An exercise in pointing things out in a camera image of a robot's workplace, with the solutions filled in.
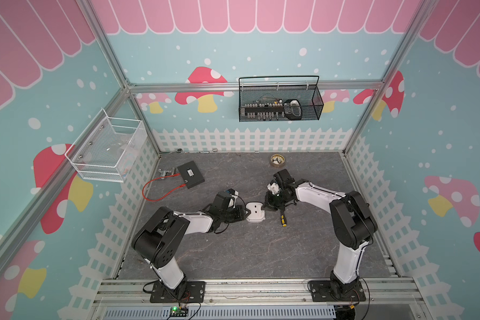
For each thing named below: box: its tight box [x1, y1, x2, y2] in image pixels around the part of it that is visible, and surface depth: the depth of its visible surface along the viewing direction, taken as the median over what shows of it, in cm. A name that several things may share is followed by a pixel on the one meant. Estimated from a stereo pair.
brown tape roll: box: [270, 154, 286, 168], surface depth 118 cm
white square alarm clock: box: [245, 201, 266, 223], surface depth 94 cm
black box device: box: [177, 160, 206, 190], surface depth 111 cm
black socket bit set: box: [244, 99, 302, 120], surface depth 91 cm
